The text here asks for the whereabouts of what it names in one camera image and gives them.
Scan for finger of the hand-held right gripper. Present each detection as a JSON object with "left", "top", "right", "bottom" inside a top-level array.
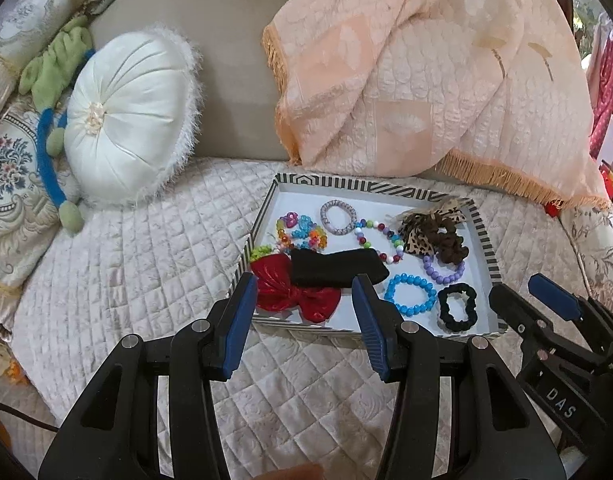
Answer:
[
  {"left": 488, "top": 284, "right": 555, "bottom": 357},
  {"left": 528, "top": 273, "right": 613, "bottom": 342}
]

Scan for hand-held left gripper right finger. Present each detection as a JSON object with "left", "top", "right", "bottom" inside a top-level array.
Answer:
[{"left": 351, "top": 274, "right": 555, "bottom": 480}]

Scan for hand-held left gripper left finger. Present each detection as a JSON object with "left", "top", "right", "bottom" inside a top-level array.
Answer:
[{"left": 39, "top": 272, "right": 260, "bottom": 480}]

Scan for blue bead bracelet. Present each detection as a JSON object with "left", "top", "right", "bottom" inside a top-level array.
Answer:
[{"left": 385, "top": 272, "right": 437, "bottom": 317}]

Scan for black velvet headband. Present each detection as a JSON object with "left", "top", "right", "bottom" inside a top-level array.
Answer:
[{"left": 290, "top": 249, "right": 390, "bottom": 289}]

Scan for large mixed bead bracelet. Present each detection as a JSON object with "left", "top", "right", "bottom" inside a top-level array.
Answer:
[{"left": 354, "top": 219, "right": 406, "bottom": 265}]

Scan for purple bead bracelet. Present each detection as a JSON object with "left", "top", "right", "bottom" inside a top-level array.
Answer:
[{"left": 423, "top": 254, "right": 466, "bottom": 286}]

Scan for brown scrunchie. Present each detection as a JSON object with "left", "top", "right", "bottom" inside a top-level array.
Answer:
[{"left": 427, "top": 212, "right": 470, "bottom": 266}]

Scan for leopard print scrunchie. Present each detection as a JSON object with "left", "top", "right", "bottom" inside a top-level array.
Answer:
[{"left": 397, "top": 197, "right": 467, "bottom": 256}]

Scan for multicolour bead necklace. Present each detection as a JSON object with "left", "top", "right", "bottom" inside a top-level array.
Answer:
[{"left": 249, "top": 220, "right": 333, "bottom": 263}]

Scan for grey braided hair tie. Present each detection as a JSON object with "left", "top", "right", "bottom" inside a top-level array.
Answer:
[{"left": 320, "top": 200, "right": 356, "bottom": 237}]

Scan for colourful flower bead bracelet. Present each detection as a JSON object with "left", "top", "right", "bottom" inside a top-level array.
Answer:
[{"left": 274, "top": 212, "right": 312, "bottom": 248}]

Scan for striped cardboard tray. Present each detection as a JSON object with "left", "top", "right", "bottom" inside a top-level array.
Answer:
[{"left": 238, "top": 172, "right": 510, "bottom": 337}]

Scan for person's left hand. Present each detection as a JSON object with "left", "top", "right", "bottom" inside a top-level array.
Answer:
[{"left": 256, "top": 461, "right": 328, "bottom": 480}]

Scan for red fabric bow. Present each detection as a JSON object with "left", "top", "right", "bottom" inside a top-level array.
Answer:
[{"left": 250, "top": 254, "right": 343, "bottom": 323}]

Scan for black scrunchie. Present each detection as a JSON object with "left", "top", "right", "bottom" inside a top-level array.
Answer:
[{"left": 438, "top": 282, "right": 477, "bottom": 333}]

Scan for beige floral fabric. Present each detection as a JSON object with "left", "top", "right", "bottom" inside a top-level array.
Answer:
[{"left": 559, "top": 204, "right": 613, "bottom": 306}]

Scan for quilted cream bedspread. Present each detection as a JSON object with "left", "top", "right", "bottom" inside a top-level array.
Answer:
[{"left": 11, "top": 157, "right": 577, "bottom": 480}]

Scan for red patterned hanging clothes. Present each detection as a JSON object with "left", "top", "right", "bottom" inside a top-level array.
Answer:
[{"left": 584, "top": 10, "right": 613, "bottom": 161}]

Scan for white round pillow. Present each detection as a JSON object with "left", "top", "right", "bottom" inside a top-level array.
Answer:
[{"left": 65, "top": 25, "right": 202, "bottom": 207}]

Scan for peach fringed throw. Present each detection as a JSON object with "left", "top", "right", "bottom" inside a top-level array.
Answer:
[{"left": 261, "top": 0, "right": 612, "bottom": 208}]

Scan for floral embroidered cushion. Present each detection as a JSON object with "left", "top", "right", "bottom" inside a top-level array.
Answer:
[{"left": 0, "top": 95, "right": 87, "bottom": 311}]

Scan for green frog plush toy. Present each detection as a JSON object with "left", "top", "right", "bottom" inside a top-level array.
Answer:
[{"left": 19, "top": 15, "right": 97, "bottom": 235}]

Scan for beige bolster pillow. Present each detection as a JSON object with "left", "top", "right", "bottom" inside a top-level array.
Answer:
[{"left": 0, "top": 0, "right": 100, "bottom": 126}]

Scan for thick black cable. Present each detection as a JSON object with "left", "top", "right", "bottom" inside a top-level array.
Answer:
[{"left": 0, "top": 399, "right": 62, "bottom": 433}]

